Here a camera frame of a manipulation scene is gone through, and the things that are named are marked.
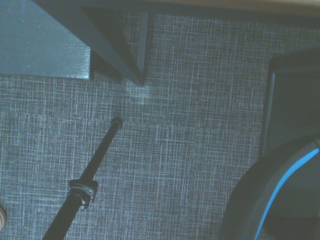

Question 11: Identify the black and blue headphone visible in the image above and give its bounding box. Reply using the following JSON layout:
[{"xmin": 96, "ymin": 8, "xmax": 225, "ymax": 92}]
[{"xmin": 219, "ymin": 133, "xmax": 320, "ymax": 240}]

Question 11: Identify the black tripod leg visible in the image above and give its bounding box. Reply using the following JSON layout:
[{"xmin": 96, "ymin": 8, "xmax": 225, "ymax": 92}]
[{"xmin": 41, "ymin": 117, "xmax": 124, "ymax": 240}]

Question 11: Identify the black box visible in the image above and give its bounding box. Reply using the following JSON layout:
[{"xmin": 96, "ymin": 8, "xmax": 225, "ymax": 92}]
[{"xmin": 261, "ymin": 48, "xmax": 320, "ymax": 157}]

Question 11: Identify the tan round object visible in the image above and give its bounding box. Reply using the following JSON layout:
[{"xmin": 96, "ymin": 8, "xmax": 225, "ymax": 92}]
[{"xmin": 0, "ymin": 204, "xmax": 8, "ymax": 232}]

